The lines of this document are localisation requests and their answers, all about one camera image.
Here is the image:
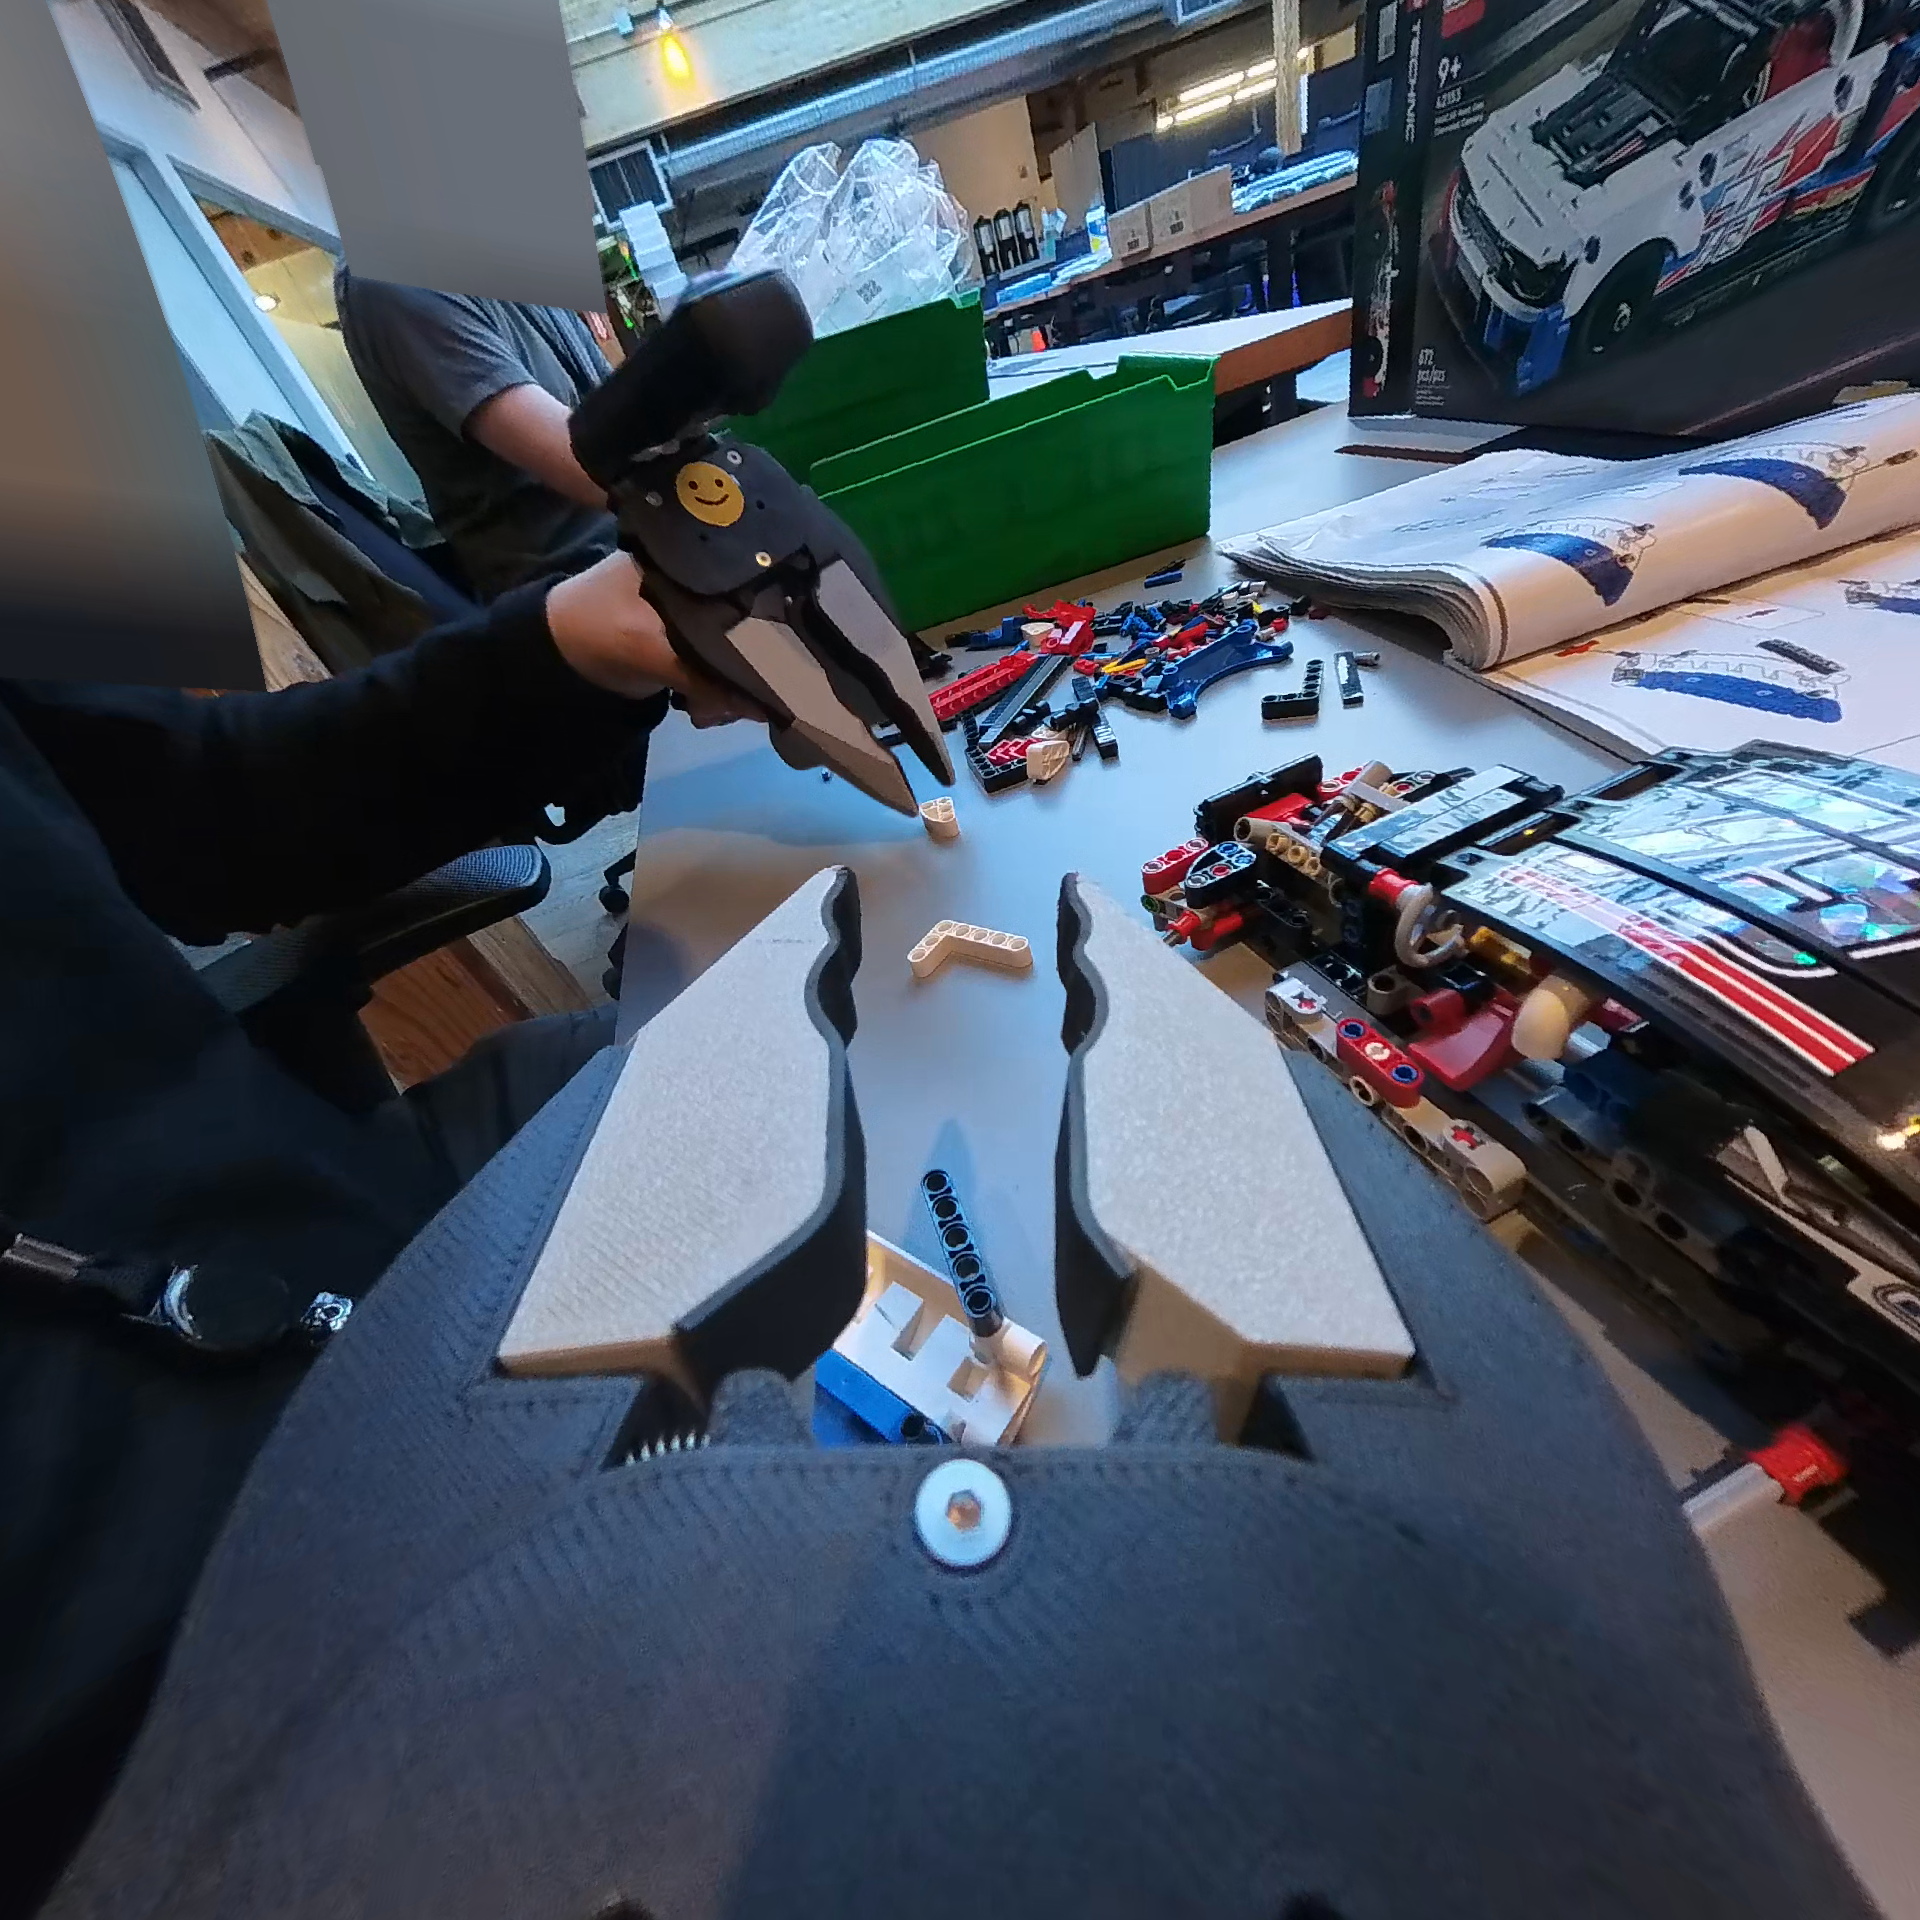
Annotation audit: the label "green plastic bin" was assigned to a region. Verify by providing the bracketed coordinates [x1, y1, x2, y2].
[737, 288, 992, 488]
[808, 354, 1217, 630]

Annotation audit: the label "clear plastic bags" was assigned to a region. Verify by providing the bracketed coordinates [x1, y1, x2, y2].
[729, 140, 976, 324]

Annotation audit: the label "person's black jacket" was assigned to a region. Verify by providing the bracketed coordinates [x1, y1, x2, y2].
[0, 672, 631, 1920]

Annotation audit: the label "open instruction booklet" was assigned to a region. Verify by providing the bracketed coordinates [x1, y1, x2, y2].
[1217, 395, 1920, 766]

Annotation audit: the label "black badge reel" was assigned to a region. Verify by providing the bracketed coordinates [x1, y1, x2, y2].
[0, 1228, 352, 1359]

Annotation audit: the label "person's left hand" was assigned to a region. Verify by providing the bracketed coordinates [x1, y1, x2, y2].
[545, 557, 762, 733]

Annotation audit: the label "white and blue brick assembly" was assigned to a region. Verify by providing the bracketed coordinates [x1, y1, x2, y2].
[813, 1228, 1049, 1449]

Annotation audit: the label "white angled toy beam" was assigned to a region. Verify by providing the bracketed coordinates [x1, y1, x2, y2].
[906, 919, 1037, 985]

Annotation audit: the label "cardboard boxes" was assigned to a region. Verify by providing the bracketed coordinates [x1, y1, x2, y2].
[1106, 162, 1236, 257]

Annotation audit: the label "black toy beam with holes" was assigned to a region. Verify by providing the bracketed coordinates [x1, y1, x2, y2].
[916, 1164, 1008, 1338]

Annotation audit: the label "pile of toy building bricks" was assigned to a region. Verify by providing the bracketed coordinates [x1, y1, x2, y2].
[916, 592, 1368, 791]

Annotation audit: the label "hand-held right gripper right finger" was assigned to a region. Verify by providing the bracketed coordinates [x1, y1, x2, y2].
[1055, 871, 1417, 1440]

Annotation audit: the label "pile of assorted items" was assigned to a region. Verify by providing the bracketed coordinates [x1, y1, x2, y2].
[1142, 741, 1920, 1613]

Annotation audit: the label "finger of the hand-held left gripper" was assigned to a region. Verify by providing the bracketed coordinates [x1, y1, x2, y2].
[721, 607, 921, 821]
[808, 549, 955, 787]

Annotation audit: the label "person's left forearm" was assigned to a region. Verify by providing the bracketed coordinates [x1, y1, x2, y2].
[0, 577, 670, 962]

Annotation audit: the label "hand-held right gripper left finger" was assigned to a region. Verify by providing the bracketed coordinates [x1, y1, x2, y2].
[494, 865, 868, 1405]

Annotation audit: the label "white table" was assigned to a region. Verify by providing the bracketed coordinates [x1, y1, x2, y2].
[982, 295, 1359, 435]

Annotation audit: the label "black office chair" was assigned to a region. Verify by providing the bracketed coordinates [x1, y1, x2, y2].
[195, 842, 555, 1112]

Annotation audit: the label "toy car box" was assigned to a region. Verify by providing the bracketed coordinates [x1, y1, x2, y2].
[1342, 0, 1920, 439]

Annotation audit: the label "dark olive jacket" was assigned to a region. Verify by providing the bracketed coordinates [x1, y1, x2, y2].
[201, 410, 468, 630]

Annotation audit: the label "grey desk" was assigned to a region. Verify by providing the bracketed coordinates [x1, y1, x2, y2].
[615, 401, 1920, 1920]

